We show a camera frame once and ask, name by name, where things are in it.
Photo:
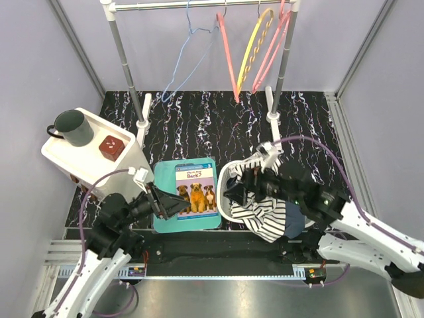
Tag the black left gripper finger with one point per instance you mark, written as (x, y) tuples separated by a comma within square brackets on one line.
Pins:
[(163, 195), (172, 206)]

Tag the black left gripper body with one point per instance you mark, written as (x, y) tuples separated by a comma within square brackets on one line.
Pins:
[(147, 204)]

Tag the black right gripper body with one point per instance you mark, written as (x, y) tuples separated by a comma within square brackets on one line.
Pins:
[(266, 184)]

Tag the striped white tank top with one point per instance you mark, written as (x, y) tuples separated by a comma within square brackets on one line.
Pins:
[(267, 218)]

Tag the navy blue tank top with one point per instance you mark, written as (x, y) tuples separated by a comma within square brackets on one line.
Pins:
[(295, 221)]

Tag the yellow hanger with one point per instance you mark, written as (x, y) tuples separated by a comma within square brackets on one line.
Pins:
[(259, 33)]

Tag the light blue wire hanger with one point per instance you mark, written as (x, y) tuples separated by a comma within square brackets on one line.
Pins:
[(194, 50)]

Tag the pink plastic hanger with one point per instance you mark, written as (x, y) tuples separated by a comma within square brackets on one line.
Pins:
[(276, 42)]

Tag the coral pink hanger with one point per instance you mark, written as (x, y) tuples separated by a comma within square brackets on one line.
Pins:
[(221, 23)]

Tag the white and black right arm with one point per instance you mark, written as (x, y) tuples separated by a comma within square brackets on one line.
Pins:
[(377, 247)]

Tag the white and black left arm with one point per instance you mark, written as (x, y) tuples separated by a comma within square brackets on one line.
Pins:
[(108, 246)]

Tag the white perforated plastic basket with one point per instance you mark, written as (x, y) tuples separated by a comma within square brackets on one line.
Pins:
[(224, 182)]

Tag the teal tray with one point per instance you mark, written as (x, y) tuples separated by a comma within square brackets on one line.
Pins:
[(165, 179)]

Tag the dog picture book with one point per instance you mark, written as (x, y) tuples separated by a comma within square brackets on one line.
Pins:
[(195, 183)]

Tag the white storage box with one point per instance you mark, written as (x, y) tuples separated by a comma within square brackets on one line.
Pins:
[(85, 165)]

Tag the dark red cube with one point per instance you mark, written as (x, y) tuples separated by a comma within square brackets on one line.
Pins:
[(111, 147)]

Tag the metal clothes rack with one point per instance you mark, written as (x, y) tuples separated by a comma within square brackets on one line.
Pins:
[(142, 110)]

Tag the dark grey mug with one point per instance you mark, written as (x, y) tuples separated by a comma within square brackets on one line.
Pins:
[(73, 127)]

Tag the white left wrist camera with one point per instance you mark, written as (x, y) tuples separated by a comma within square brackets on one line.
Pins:
[(138, 177)]

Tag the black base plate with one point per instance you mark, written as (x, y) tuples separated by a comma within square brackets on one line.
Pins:
[(219, 254)]

